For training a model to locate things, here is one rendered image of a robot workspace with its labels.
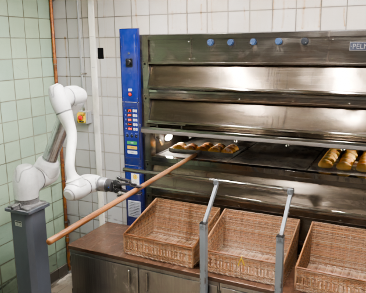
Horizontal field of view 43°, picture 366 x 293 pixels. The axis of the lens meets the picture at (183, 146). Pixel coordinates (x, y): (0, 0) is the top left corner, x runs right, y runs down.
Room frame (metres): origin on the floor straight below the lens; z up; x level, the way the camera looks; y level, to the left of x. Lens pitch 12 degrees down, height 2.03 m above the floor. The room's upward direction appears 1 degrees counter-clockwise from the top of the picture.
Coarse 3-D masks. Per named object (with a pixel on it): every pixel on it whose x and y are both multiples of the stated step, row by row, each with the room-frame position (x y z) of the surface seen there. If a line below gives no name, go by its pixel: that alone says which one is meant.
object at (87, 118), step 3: (78, 111) 3.73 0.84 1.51; (81, 111) 3.72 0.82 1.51; (84, 111) 3.72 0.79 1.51; (87, 111) 3.72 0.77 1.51; (90, 111) 3.74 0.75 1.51; (78, 114) 3.72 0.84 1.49; (81, 114) 3.71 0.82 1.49; (87, 114) 3.71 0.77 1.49; (90, 114) 3.74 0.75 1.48; (84, 117) 3.70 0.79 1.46; (87, 117) 3.71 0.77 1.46; (90, 117) 3.74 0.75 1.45; (78, 120) 3.73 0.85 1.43; (81, 120) 3.71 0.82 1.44; (84, 120) 3.70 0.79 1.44; (87, 120) 3.70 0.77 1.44; (90, 120) 3.74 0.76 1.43; (84, 123) 3.71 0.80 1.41; (87, 123) 3.70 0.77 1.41
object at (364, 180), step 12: (156, 156) 3.49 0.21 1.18; (168, 156) 3.49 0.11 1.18; (228, 168) 3.23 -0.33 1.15; (240, 168) 3.19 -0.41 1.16; (252, 168) 3.15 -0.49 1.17; (264, 168) 3.12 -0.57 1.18; (276, 168) 3.11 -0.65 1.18; (336, 180) 2.90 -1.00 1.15; (348, 180) 2.87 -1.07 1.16; (360, 180) 2.84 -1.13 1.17
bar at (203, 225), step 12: (204, 180) 2.91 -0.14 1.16; (216, 180) 2.86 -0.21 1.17; (228, 180) 2.84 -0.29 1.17; (216, 192) 2.85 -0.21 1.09; (288, 192) 2.66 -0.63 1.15; (288, 204) 2.61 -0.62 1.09; (204, 216) 2.72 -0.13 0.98; (204, 228) 2.66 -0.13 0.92; (204, 240) 2.66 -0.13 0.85; (276, 240) 2.47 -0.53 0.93; (204, 252) 2.66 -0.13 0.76; (276, 252) 2.47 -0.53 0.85; (204, 264) 2.66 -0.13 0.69; (276, 264) 2.46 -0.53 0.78; (204, 276) 2.66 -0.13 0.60; (276, 276) 2.46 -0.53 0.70; (204, 288) 2.66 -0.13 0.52; (276, 288) 2.46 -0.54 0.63
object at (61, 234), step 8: (184, 160) 3.26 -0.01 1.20; (168, 168) 3.05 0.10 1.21; (176, 168) 3.12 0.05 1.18; (160, 176) 2.90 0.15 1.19; (144, 184) 2.71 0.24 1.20; (128, 192) 2.55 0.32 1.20; (136, 192) 2.61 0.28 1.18; (120, 200) 2.45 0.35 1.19; (104, 208) 2.31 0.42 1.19; (88, 216) 2.19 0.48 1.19; (96, 216) 2.24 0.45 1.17; (72, 224) 2.08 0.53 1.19; (80, 224) 2.11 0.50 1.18; (64, 232) 2.01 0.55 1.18; (48, 240) 1.92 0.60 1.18; (56, 240) 1.95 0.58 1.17
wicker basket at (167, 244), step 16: (160, 208) 3.43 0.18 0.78; (176, 208) 3.37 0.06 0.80; (192, 208) 3.31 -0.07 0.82; (144, 224) 3.30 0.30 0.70; (160, 224) 3.39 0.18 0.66; (176, 224) 3.33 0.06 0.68; (192, 224) 3.27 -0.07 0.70; (208, 224) 3.03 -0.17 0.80; (128, 240) 3.10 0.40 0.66; (144, 240) 2.98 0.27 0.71; (160, 240) 3.25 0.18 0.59; (176, 240) 3.25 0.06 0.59; (192, 240) 3.24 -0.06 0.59; (144, 256) 2.98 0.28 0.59; (160, 256) 2.92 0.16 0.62; (176, 256) 2.97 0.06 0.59; (192, 256) 2.80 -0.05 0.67
